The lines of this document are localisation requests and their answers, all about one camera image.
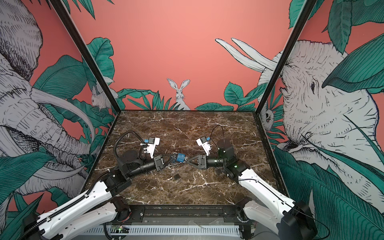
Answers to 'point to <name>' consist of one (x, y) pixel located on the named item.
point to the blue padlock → (180, 157)
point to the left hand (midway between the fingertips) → (175, 156)
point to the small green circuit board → (116, 229)
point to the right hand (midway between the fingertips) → (188, 163)
